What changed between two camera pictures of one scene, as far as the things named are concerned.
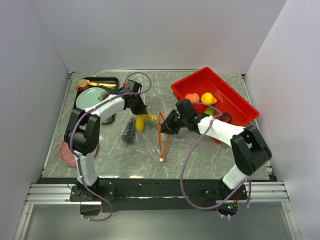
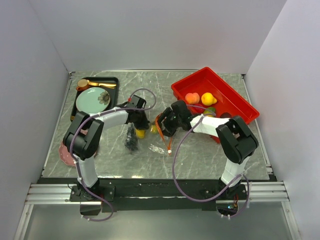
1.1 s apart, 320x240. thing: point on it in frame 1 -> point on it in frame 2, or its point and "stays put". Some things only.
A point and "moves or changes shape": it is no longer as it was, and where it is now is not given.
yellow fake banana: x=140 y=122 moves or changes shape
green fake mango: x=211 y=111 stays put
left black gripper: x=142 y=109 -> x=144 y=125
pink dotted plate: x=66 y=155 stays put
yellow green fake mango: x=150 y=120 -> x=154 y=129
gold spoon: x=107 y=85 stays put
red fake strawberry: x=200 y=108 stays put
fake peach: x=194 y=97 stays put
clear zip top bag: x=143 y=132 moves or changes shape
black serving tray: x=111 y=119 stays put
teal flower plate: x=90 y=96 stays put
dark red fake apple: x=226 y=117 stays put
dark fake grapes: x=128 y=135 moves or changes shape
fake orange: x=207 y=98 stays put
